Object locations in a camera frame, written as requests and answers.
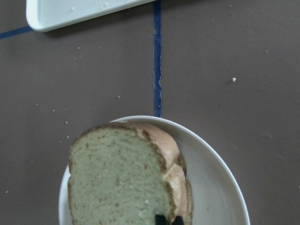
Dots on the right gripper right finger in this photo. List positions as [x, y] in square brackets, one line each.
[178, 221]

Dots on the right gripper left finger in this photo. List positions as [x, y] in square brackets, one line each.
[160, 220]

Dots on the bread slice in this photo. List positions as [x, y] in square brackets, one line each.
[127, 174]

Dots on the cream bear tray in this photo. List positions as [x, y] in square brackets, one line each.
[47, 15]

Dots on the white round plate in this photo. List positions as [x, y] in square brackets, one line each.
[217, 199]

